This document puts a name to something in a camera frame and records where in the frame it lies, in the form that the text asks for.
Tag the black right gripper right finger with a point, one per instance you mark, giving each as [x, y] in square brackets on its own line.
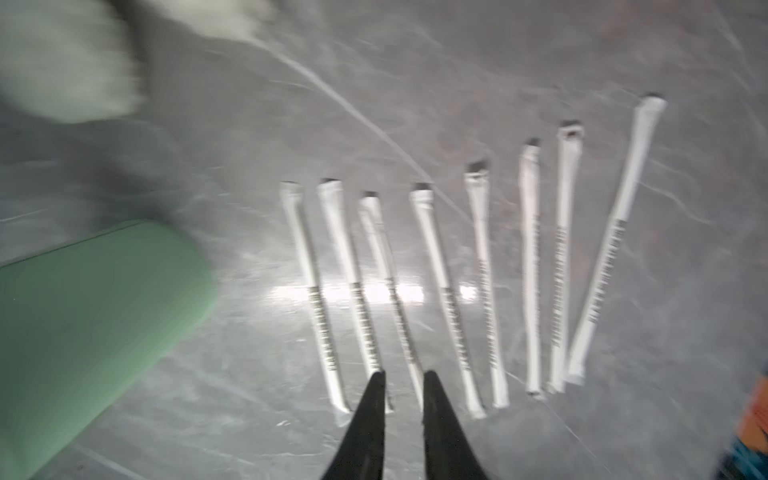
[448, 454]

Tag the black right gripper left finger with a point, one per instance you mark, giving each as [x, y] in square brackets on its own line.
[360, 455]

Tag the green metal straw cup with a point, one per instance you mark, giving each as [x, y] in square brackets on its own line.
[81, 322]

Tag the white teddy bear blue shirt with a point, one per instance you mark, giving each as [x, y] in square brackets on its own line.
[75, 62]

